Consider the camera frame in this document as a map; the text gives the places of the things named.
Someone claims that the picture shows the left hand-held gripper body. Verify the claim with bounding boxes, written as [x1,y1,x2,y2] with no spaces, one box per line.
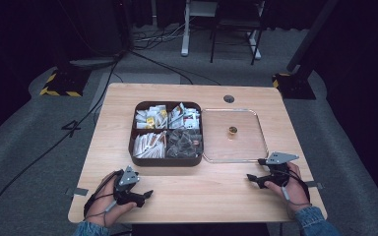
[112,165,146,207]

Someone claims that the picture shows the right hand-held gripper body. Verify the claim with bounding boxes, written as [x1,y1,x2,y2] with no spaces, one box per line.
[257,150,300,189]

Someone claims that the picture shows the person's right hand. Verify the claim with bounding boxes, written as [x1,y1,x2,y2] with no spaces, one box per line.
[263,161,311,214]

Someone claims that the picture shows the person's left hand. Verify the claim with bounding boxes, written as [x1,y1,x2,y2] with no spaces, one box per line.
[85,170,138,228]

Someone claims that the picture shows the transparent box lid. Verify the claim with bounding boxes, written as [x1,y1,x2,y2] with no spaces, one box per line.
[201,107,270,164]

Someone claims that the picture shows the brown four-compartment box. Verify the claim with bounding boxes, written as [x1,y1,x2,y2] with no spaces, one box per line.
[128,100,205,168]

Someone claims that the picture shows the pile of white brown stick packets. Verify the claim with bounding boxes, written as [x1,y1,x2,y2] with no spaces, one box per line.
[132,131,167,159]

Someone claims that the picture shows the grey tape piece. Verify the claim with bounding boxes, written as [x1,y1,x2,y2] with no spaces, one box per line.
[66,187,90,198]
[305,180,325,191]

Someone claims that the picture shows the pile of white yellow packets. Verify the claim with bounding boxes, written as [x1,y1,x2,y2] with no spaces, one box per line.
[134,104,169,130]

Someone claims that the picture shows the yellow black striped stand base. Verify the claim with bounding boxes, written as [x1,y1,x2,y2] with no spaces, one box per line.
[39,67,93,98]
[272,72,317,100]

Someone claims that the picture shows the pile of white red packets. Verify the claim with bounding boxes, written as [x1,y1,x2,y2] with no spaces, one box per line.
[168,102,201,130]

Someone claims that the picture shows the dark slanted stand pole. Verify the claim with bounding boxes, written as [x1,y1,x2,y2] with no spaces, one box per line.
[285,0,341,74]

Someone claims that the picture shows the black metal stand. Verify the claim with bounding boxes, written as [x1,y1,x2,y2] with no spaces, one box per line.
[209,0,267,66]

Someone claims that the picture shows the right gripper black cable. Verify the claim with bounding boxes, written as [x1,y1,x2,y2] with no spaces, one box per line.
[283,168,312,220]

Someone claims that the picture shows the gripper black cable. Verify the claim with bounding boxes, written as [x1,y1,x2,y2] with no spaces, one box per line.
[283,168,312,220]
[83,169,126,228]

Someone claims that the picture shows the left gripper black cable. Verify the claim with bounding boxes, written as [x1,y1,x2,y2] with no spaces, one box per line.
[83,169,126,228]

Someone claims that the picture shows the long black floor cable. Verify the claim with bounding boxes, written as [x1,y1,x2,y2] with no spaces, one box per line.
[0,53,124,232]

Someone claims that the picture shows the bundle of floor cables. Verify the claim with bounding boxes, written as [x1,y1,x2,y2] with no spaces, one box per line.
[131,19,195,52]

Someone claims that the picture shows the white desk frame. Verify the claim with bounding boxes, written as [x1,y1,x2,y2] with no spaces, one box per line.
[180,0,263,61]

